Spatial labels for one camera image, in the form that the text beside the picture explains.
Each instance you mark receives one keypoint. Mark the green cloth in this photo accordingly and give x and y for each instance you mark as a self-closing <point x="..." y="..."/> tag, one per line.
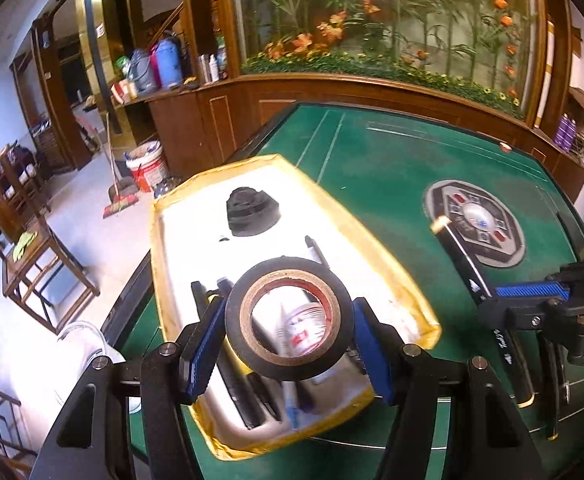
<point x="24" y="244"/>

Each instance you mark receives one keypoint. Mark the broom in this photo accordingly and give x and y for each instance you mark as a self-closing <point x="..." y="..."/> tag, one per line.
<point x="119" y="202"/>

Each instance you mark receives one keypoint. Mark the mahjong table centre panel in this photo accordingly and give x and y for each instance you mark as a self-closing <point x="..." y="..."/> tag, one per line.
<point x="477" y="225"/>

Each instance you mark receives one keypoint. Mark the white tray with yellow tape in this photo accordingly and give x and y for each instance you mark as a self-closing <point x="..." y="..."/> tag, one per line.
<point x="197" y="230"/>

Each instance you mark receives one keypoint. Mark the small red object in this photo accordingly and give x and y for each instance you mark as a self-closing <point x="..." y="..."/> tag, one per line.
<point x="505" y="147"/>

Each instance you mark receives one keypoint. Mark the blue plastic jug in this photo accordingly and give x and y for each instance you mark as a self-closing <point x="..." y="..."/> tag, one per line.
<point x="168" y="62"/>

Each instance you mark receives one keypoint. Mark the dark wooden shelf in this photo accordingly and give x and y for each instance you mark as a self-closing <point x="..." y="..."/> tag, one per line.
<point x="54" y="95"/>

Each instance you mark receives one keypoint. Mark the black electrical tape roll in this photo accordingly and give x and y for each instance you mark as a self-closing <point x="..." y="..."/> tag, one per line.
<point x="233" y="322"/>

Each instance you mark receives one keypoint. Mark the gold and black pillar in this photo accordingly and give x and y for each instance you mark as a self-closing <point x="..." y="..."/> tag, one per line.
<point x="97" y="45"/>

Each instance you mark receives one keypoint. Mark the black round plastic part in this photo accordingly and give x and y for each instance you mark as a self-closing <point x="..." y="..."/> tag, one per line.
<point x="251" y="212"/>

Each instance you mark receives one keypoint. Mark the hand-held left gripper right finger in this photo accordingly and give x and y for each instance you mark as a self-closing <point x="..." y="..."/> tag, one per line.
<point x="372" y="355"/>

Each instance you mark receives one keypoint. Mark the white plastic stool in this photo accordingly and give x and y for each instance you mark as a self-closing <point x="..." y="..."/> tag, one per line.
<point x="87" y="355"/>

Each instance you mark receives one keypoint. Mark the white paint bucket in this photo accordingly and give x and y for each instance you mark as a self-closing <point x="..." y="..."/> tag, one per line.
<point x="147" y="167"/>

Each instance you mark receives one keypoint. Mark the purple bottles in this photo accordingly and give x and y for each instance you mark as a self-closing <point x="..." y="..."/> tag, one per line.
<point x="565" y="132"/>

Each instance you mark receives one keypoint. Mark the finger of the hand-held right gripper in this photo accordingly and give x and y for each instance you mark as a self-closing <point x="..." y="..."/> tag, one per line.
<point x="582" y="270"/>
<point x="527" y="292"/>

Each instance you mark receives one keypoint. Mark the red and white box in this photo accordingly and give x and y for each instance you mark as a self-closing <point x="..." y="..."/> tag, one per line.
<point x="121" y="92"/>

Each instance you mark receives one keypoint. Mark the spray bottles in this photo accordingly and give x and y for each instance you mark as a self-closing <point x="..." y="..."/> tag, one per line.
<point x="208" y="67"/>

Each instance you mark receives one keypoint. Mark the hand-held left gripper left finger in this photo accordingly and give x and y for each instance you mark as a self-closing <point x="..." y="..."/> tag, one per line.
<point x="202" y="355"/>

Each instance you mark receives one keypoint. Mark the wooden table with cups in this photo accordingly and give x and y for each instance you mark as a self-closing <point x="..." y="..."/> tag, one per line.
<point x="7" y="185"/>

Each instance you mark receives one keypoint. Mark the blue and white pen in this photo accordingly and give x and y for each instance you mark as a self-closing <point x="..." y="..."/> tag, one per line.
<point x="293" y="405"/>

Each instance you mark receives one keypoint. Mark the white plastic bottle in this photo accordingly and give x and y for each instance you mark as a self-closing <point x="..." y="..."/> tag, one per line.
<point x="299" y="332"/>

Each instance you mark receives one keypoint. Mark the grey plastic jug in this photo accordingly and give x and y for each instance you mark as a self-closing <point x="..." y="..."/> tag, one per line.
<point x="143" y="74"/>

